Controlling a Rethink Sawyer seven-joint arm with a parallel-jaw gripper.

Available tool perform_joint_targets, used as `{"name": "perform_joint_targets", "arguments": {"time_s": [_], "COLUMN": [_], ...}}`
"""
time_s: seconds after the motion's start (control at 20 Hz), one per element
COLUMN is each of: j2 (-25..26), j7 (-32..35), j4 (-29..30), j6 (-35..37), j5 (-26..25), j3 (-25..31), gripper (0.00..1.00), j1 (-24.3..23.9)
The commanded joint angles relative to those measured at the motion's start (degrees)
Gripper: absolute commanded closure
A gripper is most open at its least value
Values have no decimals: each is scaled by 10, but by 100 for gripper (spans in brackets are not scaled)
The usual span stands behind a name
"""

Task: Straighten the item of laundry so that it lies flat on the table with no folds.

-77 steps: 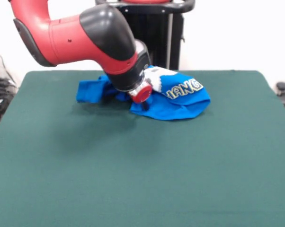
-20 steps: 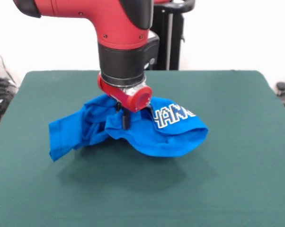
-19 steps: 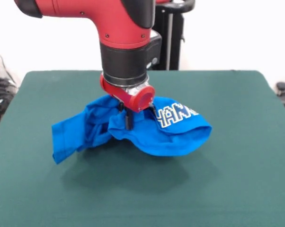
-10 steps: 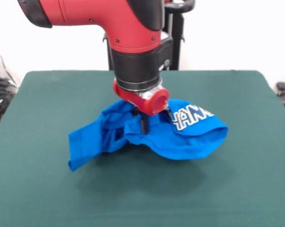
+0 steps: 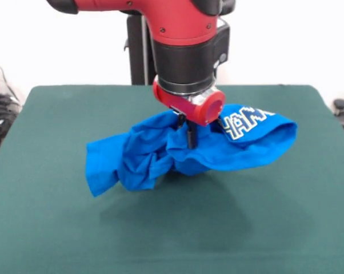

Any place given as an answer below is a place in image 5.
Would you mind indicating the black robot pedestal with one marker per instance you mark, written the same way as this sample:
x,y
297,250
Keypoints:
x,y
136,57

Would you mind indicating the blue printed T-shirt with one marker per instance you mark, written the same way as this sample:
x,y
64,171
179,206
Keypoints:
x,y
226,148

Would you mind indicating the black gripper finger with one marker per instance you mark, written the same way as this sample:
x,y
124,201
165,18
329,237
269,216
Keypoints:
x,y
180,121
191,135

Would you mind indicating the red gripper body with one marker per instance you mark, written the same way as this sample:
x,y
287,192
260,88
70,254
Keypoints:
x,y
200,109

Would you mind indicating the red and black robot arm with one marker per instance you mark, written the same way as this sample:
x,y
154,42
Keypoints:
x,y
183,42

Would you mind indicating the black office chair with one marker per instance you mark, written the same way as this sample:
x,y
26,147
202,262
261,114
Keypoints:
x,y
341,104

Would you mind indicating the dark green table cloth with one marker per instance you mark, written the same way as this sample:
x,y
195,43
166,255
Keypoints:
x,y
246,228

